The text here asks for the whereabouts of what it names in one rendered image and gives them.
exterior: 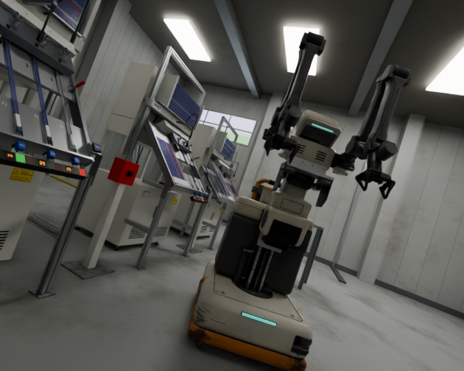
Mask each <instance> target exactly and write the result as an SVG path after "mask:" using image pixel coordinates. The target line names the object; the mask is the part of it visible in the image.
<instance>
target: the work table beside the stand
mask: <svg viewBox="0 0 464 371"><path fill-rule="evenodd" d="M313 227H316V228H317V231H316V233H315V236H314V240H313V242H312V246H311V249H310V251H309V256H308V258H307V261H306V265H305V267H304V270H303V274H302V276H301V279H300V283H299V285H298V289H300V290H301V289H302V286H303V283H305V284H306V282H307V280H308V277H309V273H310V271H311V268H312V264H313V262H314V258H315V256H316V252H317V248H318V246H319V243H320V240H321V237H322V234H323V231H324V228H323V227H319V226H317V225H314V226H313Z"/></svg>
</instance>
